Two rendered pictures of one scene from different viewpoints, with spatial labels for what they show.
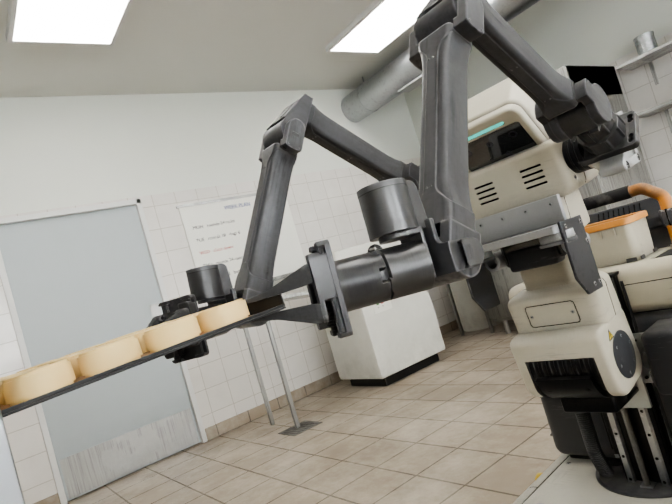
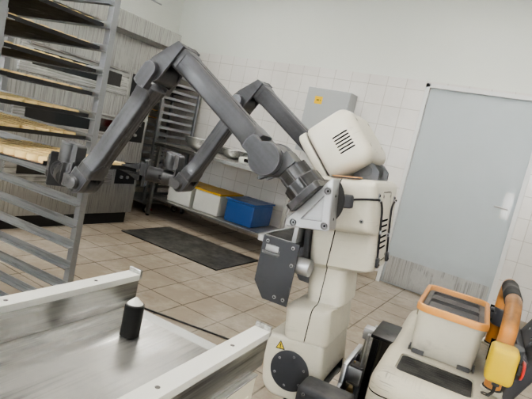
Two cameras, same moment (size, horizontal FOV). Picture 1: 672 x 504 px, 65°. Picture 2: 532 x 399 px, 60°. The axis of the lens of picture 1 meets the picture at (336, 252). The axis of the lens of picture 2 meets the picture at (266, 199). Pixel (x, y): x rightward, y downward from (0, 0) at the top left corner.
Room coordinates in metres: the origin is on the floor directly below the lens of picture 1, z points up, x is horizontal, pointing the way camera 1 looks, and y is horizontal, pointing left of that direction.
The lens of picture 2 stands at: (0.59, -1.49, 1.21)
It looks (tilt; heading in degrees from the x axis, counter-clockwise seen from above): 7 degrees down; 66
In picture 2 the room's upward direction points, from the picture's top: 13 degrees clockwise
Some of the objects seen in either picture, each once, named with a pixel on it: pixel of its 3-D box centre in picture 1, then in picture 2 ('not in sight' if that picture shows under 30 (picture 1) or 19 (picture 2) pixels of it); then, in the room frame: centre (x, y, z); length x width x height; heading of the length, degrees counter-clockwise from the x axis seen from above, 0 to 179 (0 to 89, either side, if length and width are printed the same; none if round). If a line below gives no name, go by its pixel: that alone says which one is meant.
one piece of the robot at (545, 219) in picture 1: (524, 254); (300, 254); (1.20, -0.41, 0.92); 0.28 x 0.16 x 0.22; 41
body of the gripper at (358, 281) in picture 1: (351, 283); (61, 170); (0.57, -0.01, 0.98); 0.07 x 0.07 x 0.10; 11
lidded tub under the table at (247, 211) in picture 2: not in sight; (248, 211); (2.51, 3.25, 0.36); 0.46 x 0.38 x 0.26; 38
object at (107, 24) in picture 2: not in sight; (52, 17); (0.44, 0.75, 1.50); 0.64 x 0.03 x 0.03; 131
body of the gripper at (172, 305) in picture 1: (192, 326); (152, 174); (0.88, 0.27, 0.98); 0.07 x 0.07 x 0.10; 71
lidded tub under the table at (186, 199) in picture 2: not in sight; (191, 193); (2.00, 3.93, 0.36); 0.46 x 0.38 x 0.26; 35
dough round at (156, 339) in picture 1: (172, 333); (34, 157); (0.49, 0.17, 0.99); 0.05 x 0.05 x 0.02
